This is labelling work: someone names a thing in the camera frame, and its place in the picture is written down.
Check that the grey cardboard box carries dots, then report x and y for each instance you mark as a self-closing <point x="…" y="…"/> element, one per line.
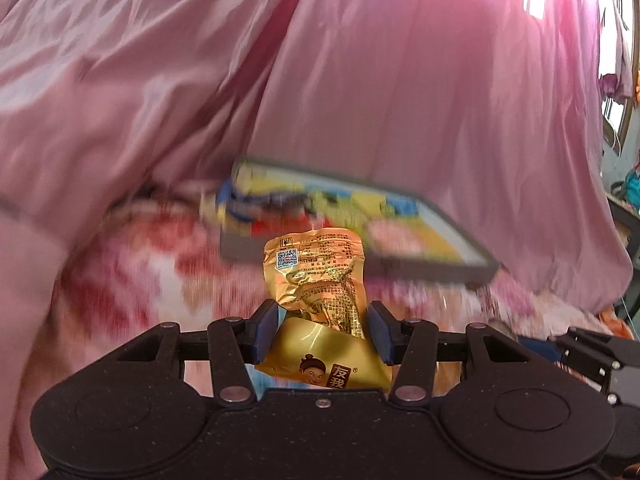
<point x="450" y="255"/>

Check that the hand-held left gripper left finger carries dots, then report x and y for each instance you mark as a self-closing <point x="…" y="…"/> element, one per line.
<point x="265" y="331"/>

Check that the teal cloth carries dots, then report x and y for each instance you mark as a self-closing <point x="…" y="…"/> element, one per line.
<point x="634" y="187"/>

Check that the pink curtain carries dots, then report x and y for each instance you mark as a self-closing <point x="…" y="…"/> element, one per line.
<point x="350" y="85"/>

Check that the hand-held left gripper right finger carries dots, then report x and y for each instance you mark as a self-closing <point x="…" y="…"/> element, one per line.
<point x="380" y="332"/>

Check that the hanging pink clothes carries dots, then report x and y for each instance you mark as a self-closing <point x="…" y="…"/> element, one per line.
<point x="617" y="50"/>

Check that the floral bed sheet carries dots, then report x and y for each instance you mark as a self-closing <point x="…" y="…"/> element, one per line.
<point x="150" y="280"/>

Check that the gold snack packet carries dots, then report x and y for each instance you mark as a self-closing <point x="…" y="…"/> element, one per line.
<point x="325" y="310"/>

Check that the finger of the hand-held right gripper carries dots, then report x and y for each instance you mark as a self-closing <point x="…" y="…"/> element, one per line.
<point x="540" y="350"/>
<point x="590" y="355"/>

